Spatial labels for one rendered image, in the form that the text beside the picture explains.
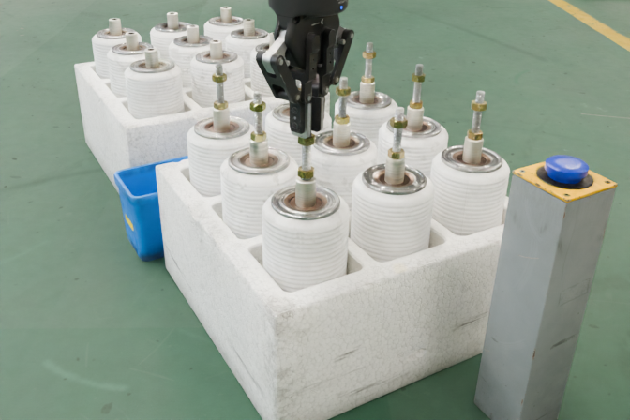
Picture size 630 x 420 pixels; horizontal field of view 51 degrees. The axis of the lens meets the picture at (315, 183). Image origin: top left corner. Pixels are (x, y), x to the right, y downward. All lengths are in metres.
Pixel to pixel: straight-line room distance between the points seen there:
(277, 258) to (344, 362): 0.15
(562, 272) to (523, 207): 0.07
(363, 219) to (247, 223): 0.14
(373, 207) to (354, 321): 0.13
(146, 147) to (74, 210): 0.21
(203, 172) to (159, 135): 0.26
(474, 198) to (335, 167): 0.17
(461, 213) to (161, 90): 0.57
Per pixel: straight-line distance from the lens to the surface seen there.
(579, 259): 0.71
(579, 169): 0.68
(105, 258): 1.13
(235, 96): 1.22
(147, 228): 1.07
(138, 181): 1.14
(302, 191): 0.71
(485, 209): 0.84
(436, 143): 0.91
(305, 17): 0.63
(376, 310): 0.76
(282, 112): 0.97
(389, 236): 0.77
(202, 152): 0.89
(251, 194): 0.79
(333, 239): 0.71
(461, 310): 0.85
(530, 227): 0.69
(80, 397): 0.89
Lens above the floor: 0.60
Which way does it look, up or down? 27 degrees down
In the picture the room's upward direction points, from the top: 1 degrees clockwise
